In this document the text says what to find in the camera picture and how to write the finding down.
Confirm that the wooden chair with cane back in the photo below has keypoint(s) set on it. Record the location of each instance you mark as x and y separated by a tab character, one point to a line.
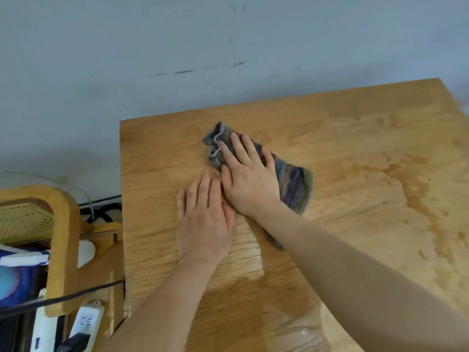
64	230

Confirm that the person's right hand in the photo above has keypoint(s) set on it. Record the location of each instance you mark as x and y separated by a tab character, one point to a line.
251	185

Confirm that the person's left thumb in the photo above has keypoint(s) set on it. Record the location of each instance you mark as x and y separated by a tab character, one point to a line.
229	216

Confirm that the person's right middle finger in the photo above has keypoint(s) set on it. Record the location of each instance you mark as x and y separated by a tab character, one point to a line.
240	146

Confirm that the person's left little finger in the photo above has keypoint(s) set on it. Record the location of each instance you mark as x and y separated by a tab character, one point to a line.
181	203

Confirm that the person's left middle finger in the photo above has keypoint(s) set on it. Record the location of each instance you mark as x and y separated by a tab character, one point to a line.
203	186

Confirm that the person's left forearm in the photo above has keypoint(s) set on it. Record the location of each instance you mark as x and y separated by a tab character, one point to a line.
157	311

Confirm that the person's right little finger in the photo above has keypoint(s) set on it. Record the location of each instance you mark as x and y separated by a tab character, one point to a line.
269	161

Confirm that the blue and white fabric item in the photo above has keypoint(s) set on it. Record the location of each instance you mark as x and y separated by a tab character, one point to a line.
16	278

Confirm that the white rectangular device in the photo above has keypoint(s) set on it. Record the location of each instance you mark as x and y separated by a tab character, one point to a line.
44	333

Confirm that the person's right thumb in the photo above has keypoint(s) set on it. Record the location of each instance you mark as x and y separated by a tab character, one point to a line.
226	179

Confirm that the grey striped cleaning cloth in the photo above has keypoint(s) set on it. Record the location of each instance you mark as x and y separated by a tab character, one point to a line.
293	183

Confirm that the black power plug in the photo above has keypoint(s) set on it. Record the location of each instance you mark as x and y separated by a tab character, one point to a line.
75	343

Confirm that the person's right forearm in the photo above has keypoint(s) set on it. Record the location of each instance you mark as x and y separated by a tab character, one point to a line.
351	285

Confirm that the white rounded plastic object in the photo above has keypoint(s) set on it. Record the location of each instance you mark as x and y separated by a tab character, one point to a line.
87	252

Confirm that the person's left hand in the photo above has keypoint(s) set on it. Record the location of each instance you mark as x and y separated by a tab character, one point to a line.
203	223

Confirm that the white power strip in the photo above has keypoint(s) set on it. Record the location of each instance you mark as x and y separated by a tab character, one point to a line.
85	322

